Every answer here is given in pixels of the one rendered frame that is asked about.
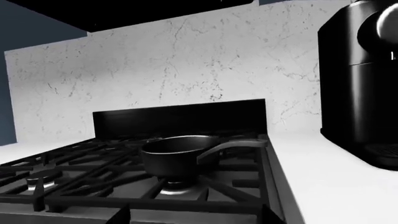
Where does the round stove burner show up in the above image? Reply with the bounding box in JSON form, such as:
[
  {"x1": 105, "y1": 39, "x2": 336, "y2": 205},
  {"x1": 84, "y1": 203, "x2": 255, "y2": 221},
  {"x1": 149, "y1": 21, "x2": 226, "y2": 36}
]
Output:
[
  {"x1": 161, "y1": 178, "x2": 195, "y2": 191},
  {"x1": 25, "y1": 169, "x2": 63, "y2": 192}
]

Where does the black gas stove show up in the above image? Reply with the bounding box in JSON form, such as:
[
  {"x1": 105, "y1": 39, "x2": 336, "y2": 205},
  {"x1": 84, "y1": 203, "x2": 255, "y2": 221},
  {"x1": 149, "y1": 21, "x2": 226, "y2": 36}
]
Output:
[{"x1": 0, "y1": 98, "x2": 295, "y2": 224}]

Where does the black range hood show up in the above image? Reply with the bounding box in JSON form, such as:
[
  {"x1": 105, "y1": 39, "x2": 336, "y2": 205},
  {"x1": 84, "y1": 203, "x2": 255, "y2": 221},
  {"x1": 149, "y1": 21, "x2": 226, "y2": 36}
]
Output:
[{"x1": 0, "y1": 0, "x2": 255, "y2": 34}]

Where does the black coffee machine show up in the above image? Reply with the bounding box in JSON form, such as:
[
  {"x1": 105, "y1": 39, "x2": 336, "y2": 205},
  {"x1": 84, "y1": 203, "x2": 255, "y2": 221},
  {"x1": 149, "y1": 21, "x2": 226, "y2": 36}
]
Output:
[{"x1": 317, "y1": 0, "x2": 398, "y2": 172}]

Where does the black saucepan with handle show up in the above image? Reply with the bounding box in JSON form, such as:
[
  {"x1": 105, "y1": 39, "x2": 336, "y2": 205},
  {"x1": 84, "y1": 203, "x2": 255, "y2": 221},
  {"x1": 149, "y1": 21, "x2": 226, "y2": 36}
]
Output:
[{"x1": 141, "y1": 135, "x2": 268, "y2": 183}]

